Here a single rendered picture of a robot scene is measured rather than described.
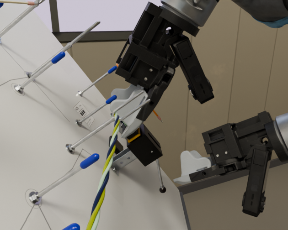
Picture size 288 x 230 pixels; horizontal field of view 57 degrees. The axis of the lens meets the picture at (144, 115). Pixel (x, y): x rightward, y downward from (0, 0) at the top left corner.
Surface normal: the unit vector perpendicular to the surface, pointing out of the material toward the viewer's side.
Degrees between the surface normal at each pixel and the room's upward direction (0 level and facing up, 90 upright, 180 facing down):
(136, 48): 95
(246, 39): 90
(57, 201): 54
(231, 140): 69
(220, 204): 0
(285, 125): 49
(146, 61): 95
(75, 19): 90
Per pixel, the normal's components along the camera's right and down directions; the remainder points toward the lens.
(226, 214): 0.00, -0.94
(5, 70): 0.81, -0.55
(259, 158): -0.52, -0.08
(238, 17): 0.42, 0.31
